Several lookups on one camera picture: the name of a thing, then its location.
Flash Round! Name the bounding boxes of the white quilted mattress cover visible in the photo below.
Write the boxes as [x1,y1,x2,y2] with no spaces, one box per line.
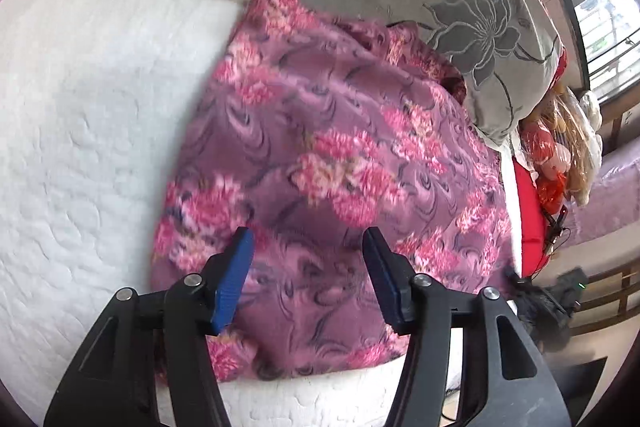
[0,0,522,427]

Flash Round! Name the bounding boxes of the doll in plastic bag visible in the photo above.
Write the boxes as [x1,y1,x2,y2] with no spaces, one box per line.
[520,82,602,216]

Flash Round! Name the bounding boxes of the red cloth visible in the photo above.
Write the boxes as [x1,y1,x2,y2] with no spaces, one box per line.
[513,159,548,277]

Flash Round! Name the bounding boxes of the purple floral garment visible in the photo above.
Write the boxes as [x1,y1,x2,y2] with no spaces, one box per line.
[151,0,513,381]

